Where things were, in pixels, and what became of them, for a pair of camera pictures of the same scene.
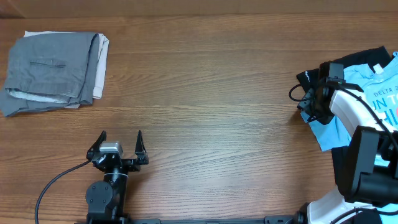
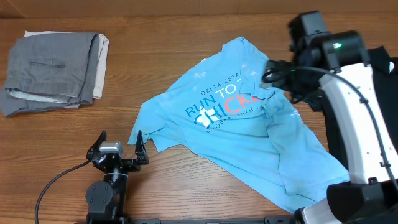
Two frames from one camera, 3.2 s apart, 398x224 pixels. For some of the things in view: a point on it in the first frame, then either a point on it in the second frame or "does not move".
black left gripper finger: (140, 150) does not move
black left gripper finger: (96, 146) does not move
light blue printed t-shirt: (380, 94) -> (220, 111)
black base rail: (121, 219) does not move
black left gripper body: (129, 165) does not move
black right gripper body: (314, 108) -> (303, 84)
